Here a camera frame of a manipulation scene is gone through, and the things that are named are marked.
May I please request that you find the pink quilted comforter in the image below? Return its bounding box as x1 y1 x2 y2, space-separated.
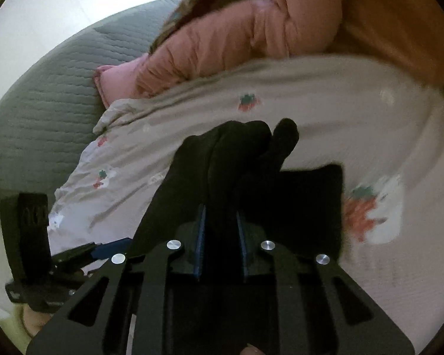
94 0 444 107

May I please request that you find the black small garment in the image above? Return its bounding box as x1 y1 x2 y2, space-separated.
130 119 343 354

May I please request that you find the grey strawberry print blanket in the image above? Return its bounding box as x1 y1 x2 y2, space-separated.
49 56 444 351

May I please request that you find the left hand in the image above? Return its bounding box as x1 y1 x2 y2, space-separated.
22 304 54 337

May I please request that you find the grey-green quilted headboard cushion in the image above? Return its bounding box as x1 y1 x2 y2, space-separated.
0 0 180 201

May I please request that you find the right hand thumb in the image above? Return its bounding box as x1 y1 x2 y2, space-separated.
240 345 265 355

